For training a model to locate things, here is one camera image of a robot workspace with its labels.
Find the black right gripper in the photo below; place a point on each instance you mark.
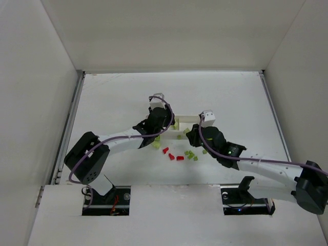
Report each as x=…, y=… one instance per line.
x=196, y=132

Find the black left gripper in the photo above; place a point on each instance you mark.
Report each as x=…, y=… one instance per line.
x=159, y=113

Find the light green sloped lego brick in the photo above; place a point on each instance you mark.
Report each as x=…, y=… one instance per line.
x=156, y=144

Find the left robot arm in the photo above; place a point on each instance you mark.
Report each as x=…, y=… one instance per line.
x=88, y=156

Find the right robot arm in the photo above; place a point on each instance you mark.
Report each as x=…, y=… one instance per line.
x=304, y=184

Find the white divided sorting tray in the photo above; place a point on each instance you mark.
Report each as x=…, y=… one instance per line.
x=183, y=122

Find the red lego piece upper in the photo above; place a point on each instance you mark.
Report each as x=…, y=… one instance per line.
x=165, y=150

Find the red lego piece middle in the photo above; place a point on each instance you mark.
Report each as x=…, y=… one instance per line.
x=172, y=157

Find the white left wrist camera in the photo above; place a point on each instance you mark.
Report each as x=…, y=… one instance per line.
x=156, y=101

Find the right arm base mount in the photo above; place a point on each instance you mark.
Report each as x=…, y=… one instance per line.
x=236, y=200

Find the right aluminium frame rail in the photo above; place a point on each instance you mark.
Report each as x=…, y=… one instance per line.
x=278, y=126

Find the aluminium frame rail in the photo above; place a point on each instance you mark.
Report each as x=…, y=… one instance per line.
x=278, y=126
x=66, y=134

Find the left aluminium frame rail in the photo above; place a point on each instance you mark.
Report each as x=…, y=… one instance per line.
x=66, y=134

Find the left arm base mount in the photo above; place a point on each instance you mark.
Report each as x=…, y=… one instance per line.
x=117, y=203

